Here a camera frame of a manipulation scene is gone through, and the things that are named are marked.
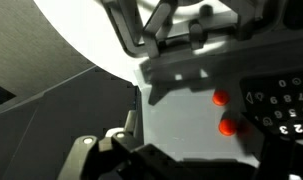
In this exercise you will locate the black stove keypad panel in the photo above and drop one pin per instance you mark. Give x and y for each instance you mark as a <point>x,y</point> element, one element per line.
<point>284,100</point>

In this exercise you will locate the orange round stove button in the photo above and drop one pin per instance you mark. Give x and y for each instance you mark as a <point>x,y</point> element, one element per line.
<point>221,97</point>
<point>228,127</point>

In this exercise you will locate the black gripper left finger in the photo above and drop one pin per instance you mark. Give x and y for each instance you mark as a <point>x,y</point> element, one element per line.
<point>87,156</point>

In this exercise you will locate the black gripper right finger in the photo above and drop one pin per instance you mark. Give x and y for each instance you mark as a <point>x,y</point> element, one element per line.
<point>287,160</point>

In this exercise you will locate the grey toy stove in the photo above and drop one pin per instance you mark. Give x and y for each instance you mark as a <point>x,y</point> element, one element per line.
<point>184,126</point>

